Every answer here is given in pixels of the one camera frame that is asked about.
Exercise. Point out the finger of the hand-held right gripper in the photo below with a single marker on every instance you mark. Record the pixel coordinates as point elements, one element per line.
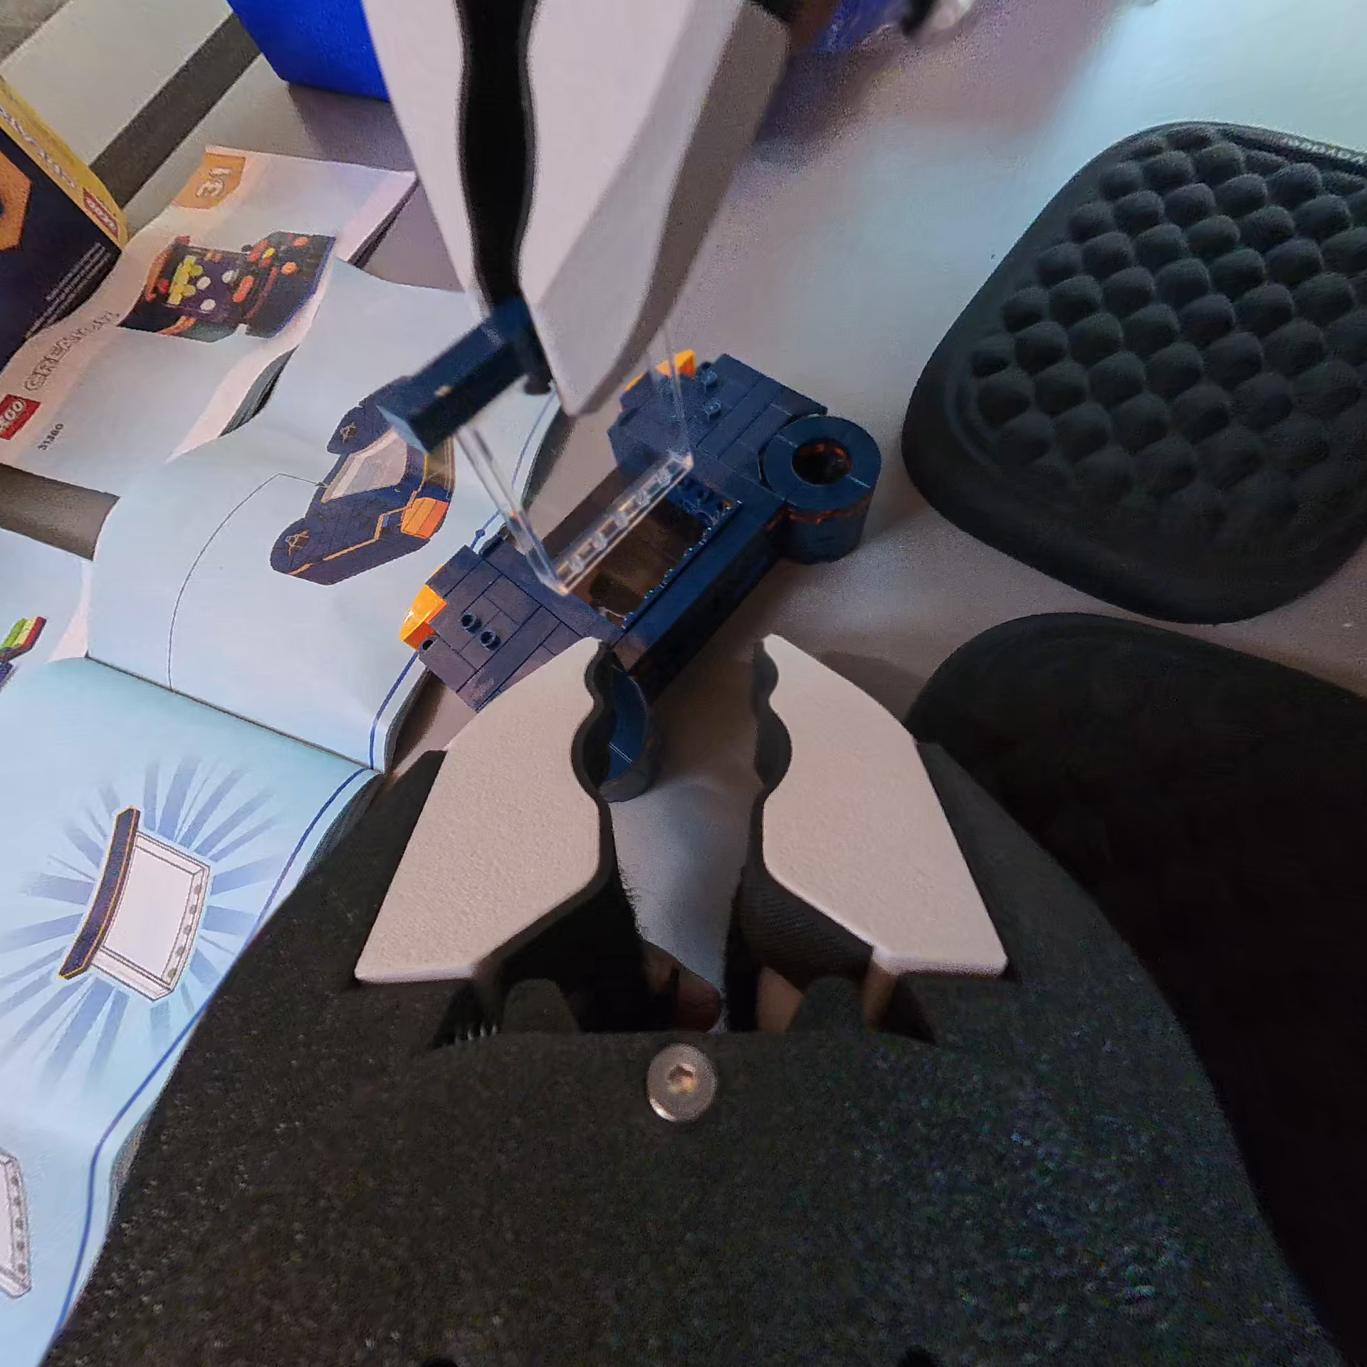
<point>641,160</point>
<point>428,97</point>

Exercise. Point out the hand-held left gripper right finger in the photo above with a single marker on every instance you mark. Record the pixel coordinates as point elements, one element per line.
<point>876,855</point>

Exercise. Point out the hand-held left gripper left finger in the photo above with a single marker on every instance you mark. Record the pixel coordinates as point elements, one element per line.
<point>490,855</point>

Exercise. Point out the orange curved brick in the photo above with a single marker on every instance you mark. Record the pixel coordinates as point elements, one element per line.
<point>421,618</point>

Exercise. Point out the dark blue brick console model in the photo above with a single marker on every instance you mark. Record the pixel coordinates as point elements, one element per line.
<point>748,429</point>

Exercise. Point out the dark blue brick plate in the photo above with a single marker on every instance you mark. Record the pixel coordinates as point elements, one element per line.
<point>459,386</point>

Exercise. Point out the transparent brick window panel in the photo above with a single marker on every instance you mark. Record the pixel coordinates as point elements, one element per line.
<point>629,514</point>

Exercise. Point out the large blue plastic bin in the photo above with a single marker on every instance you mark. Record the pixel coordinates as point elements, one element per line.
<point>310,43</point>

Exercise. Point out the arcade cover instruction booklet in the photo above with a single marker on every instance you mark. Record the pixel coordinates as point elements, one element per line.
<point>287,193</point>

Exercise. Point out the yellow blue brick set box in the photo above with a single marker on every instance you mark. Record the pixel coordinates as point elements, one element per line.
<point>44,225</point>

